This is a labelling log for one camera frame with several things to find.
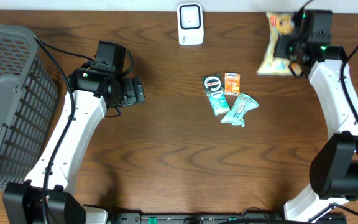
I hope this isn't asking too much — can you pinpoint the yellow snack bag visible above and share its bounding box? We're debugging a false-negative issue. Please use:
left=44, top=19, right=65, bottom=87
left=257, top=12, right=302, bottom=77

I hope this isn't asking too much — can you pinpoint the orange small carton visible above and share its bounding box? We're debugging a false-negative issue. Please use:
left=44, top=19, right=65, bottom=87
left=224, top=72, right=241, bottom=96

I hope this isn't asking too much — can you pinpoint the green wet wipes pack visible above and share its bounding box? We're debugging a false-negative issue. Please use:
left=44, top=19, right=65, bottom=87
left=221, top=93, right=259, bottom=127

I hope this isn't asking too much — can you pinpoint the black round-label packet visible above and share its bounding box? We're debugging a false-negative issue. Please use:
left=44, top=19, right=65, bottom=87
left=201, top=73, right=224, bottom=95

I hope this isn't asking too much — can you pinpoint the green Kleenex tissue pack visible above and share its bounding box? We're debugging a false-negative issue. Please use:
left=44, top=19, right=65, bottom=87
left=208, top=90, right=230, bottom=116

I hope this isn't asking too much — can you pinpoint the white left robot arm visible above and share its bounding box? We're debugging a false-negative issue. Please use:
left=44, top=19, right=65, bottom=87
left=2, top=68, right=145, bottom=223

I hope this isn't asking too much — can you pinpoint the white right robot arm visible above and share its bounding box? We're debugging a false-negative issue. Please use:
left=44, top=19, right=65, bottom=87
left=275, top=34, right=358, bottom=223

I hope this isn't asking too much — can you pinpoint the white barcode scanner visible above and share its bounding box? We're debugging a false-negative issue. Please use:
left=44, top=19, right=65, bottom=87
left=177, top=2, right=204, bottom=46

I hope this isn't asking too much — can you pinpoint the grey plastic basket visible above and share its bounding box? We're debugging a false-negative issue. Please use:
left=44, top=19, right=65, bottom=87
left=0, top=24, right=58, bottom=190

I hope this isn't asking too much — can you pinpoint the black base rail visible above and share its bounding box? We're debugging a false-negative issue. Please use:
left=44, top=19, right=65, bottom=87
left=114, top=212, right=347, bottom=224

